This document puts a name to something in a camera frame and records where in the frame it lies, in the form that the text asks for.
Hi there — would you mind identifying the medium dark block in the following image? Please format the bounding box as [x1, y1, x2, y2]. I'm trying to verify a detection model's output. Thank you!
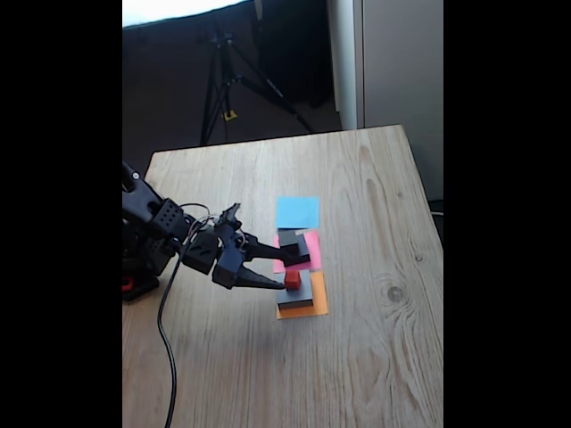
[280, 234, 311, 268]

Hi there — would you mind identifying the large grey block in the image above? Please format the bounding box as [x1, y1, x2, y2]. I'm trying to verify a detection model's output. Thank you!
[276, 271, 315, 311]

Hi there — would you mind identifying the blue paper sheet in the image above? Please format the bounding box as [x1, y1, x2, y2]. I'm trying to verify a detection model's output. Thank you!
[276, 195, 321, 231]

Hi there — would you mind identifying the pink paper sheet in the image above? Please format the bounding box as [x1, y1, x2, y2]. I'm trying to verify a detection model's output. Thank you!
[272, 230, 323, 274]

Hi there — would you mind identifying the orange paper sheet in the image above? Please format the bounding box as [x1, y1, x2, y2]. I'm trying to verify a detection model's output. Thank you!
[275, 269, 329, 321]

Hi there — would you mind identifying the tall black tripod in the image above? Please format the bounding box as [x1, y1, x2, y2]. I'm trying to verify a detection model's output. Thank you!
[199, 26, 318, 146]

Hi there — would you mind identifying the white cabinet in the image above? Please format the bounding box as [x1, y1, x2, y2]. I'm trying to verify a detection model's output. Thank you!
[327, 0, 444, 202]

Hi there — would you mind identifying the bright white light panel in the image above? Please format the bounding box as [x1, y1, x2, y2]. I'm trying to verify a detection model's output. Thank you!
[122, 0, 251, 29]

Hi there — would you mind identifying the small wrist camera board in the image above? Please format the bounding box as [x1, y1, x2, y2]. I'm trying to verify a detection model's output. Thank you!
[213, 202, 243, 229]

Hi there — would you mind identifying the black camera cable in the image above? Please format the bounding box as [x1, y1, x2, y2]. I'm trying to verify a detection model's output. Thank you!
[156, 220, 211, 428]

